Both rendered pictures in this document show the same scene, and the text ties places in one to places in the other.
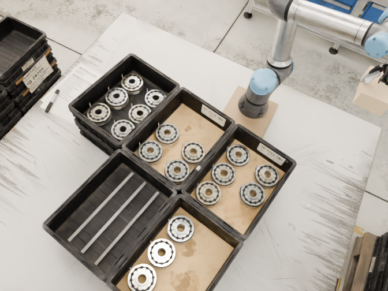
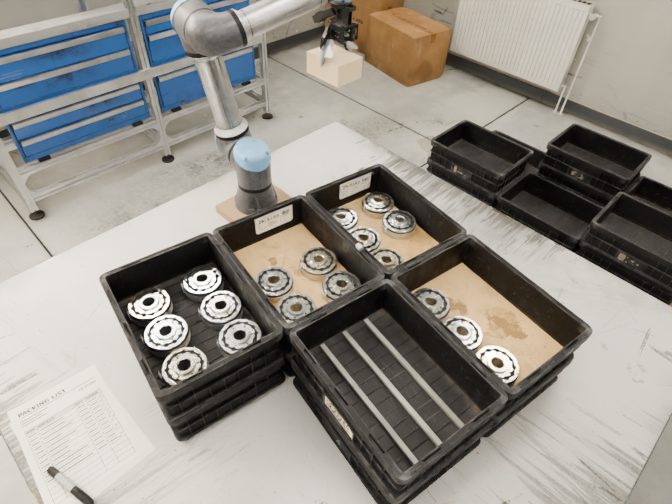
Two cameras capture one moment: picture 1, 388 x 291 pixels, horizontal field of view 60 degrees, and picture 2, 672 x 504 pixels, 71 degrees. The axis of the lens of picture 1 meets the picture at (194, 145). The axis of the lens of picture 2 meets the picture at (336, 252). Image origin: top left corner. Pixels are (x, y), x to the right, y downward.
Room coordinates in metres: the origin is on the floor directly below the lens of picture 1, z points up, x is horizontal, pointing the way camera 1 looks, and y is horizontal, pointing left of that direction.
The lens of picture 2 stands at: (0.23, 0.81, 1.82)
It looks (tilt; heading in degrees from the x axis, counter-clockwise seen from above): 45 degrees down; 294
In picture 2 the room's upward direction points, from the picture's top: 3 degrees clockwise
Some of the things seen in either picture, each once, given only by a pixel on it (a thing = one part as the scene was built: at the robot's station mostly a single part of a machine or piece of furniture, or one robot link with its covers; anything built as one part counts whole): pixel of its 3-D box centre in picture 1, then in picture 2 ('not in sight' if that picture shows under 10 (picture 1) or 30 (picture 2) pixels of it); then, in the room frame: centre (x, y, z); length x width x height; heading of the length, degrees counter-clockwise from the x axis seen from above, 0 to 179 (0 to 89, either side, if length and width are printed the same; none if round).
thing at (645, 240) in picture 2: not in sight; (628, 267); (-0.34, -1.01, 0.37); 0.40 x 0.30 x 0.45; 161
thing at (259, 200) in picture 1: (252, 193); (399, 221); (0.51, -0.27, 0.86); 0.10 x 0.10 x 0.01
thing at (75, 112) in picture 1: (126, 97); (188, 305); (0.83, 0.33, 0.92); 0.40 x 0.30 x 0.02; 151
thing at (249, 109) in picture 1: (254, 100); (255, 191); (1.03, -0.26, 0.78); 0.15 x 0.15 x 0.10
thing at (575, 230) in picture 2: not in sight; (539, 230); (0.04, -1.14, 0.31); 0.40 x 0.30 x 0.34; 161
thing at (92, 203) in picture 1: (114, 213); (390, 377); (0.33, 0.25, 0.87); 0.40 x 0.30 x 0.11; 151
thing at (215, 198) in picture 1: (208, 192); (386, 260); (0.48, -0.09, 0.86); 0.10 x 0.10 x 0.01
